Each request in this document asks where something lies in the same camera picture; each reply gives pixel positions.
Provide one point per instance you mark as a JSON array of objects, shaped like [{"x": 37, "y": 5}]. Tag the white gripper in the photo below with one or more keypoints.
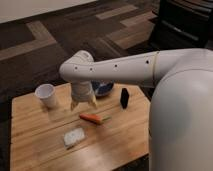
[{"x": 82, "y": 92}]

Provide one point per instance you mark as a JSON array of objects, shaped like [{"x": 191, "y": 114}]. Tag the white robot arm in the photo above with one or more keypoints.
[{"x": 181, "y": 108}]

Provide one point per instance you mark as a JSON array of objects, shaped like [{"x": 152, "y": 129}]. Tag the blue white bowl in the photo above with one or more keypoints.
[{"x": 102, "y": 89}]

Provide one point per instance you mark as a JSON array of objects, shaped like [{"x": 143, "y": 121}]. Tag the white paper cup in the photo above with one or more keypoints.
[{"x": 46, "y": 94}]

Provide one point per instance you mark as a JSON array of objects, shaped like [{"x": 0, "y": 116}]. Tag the black rectangular block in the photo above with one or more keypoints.
[{"x": 124, "y": 98}]

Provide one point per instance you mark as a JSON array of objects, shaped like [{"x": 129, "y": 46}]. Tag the black furniture cabinet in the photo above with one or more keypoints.
[{"x": 182, "y": 24}]

